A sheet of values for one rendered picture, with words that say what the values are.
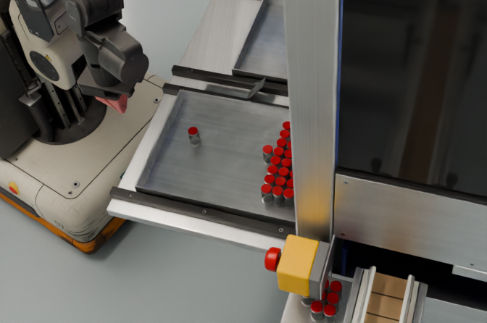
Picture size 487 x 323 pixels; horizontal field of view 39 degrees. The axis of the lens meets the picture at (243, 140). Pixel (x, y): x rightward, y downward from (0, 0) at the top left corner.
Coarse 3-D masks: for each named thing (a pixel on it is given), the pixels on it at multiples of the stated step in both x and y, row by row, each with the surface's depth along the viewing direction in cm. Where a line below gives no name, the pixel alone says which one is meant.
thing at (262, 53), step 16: (272, 0) 169; (256, 16) 163; (272, 16) 167; (256, 32) 165; (272, 32) 164; (256, 48) 161; (272, 48) 161; (240, 64) 158; (256, 64) 158; (272, 64) 158; (272, 80) 152
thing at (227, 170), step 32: (192, 96) 152; (224, 128) 148; (256, 128) 147; (160, 160) 145; (192, 160) 144; (224, 160) 143; (256, 160) 142; (160, 192) 136; (192, 192) 139; (224, 192) 138; (256, 192) 138; (288, 224) 130
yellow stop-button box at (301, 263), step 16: (288, 240) 114; (304, 240) 114; (288, 256) 112; (304, 256) 112; (320, 256) 112; (288, 272) 111; (304, 272) 110; (320, 272) 110; (288, 288) 115; (304, 288) 113
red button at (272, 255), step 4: (272, 248) 115; (276, 248) 116; (268, 252) 115; (272, 252) 115; (276, 252) 115; (280, 252) 117; (268, 256) 114; (272, 256) 114; (276, 256) 114; (268, 260) 114; (272, 260) 114; (276, 260) 114; (268, 264) 114; (272, 264) 114; (276, 264) 115; (268, 268) 115; (272, 268) 114; (276, 268) 116
